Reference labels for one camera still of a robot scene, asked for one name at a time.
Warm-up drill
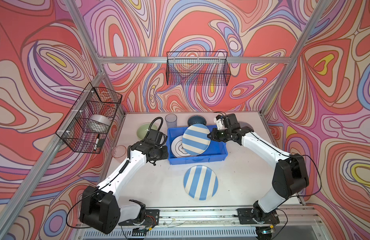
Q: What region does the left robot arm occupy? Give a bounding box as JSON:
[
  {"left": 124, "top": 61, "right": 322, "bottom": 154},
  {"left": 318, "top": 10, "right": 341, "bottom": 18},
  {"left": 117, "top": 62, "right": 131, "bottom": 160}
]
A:
[{"left": 78, "top": 117, "right": 169, "bottom": 234}]

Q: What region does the white plate green motif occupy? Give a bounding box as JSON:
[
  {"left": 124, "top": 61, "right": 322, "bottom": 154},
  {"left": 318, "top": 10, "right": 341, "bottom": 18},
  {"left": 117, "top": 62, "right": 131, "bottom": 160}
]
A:
[{"left": 171, "top": 136, "right": 190, "bottom": 158}]

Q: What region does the black wire basket left wall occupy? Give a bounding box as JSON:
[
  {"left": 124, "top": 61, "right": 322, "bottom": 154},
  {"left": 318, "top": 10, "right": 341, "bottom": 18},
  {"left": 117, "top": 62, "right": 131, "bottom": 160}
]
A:
[{"left": 56, "top": 83, "right": 123, "bottom": 154}]

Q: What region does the light green bowl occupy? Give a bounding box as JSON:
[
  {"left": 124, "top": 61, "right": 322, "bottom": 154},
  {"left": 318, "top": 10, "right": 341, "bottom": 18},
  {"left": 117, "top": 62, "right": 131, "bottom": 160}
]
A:
[{"left": 137, "top": 123, "right": 150, "bottom": 140}]

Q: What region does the black marker pen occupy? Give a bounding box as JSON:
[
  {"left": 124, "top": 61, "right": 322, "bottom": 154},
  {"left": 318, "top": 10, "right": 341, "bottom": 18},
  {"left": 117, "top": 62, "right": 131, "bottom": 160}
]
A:
[{"left": 93, "top": 134, "right": 100, "bottom": 152}]

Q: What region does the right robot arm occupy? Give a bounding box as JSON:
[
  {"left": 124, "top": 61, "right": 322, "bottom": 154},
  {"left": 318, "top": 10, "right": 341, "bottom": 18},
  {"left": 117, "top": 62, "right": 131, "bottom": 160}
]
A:
[{"left": 207, "top": 111, "right": 312, "bottom": 224}]

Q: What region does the clear grey plastic cup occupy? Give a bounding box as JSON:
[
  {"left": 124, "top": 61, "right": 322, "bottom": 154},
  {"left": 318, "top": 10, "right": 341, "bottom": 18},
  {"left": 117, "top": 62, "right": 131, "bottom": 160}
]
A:
[{"left": 165, "top": 114, "right": 178, "bottom": 129}]

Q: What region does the black wire basket wall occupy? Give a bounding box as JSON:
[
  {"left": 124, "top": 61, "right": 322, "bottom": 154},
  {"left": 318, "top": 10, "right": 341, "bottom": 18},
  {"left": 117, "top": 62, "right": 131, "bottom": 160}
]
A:
[
  {"left": 56, "top": 83, "right": 123, "bottom": 154},
  {"left": 166, "top": 50, "right": 231, "bottom": 86}
]

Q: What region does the blue plastic bin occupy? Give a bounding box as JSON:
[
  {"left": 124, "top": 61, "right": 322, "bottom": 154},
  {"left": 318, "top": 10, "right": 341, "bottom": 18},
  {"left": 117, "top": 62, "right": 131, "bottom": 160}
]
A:
[{"left": 167, "top": 127, "right": 228, "bottom": 165}]

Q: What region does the dark teal bowl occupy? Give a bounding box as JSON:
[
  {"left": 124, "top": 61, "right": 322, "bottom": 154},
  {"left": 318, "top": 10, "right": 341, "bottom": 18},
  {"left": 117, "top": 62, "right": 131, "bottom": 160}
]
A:
[{"left": 187, "top": 115, "right": 207, "bottom": 127}]

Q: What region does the white tape roll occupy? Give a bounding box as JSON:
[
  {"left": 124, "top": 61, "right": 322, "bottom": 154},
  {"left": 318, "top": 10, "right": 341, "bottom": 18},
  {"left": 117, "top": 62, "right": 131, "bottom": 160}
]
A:
[{"left": 87, "top": 115, "right": 111, "bottom": 134}]

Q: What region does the clear pink plastic cup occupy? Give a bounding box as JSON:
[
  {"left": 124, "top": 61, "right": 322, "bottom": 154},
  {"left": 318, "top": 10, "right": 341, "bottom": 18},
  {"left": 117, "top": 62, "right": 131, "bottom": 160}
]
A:
[{"left": 112, "top": 145, "right": 127, "bottom": 159}]

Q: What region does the blue white striped plate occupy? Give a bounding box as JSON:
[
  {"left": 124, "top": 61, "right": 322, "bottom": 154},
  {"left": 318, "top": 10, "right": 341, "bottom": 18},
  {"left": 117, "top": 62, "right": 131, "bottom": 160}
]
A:
[{"left": 182, "top": 124, "right": 211, "bottom": 156}]

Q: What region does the black wire basket back wall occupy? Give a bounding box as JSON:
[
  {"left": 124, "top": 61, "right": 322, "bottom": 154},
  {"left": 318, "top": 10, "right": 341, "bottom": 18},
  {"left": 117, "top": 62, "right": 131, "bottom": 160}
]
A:
[{"left": 166, "top": 50, "right": 231, "bottom": 86}]

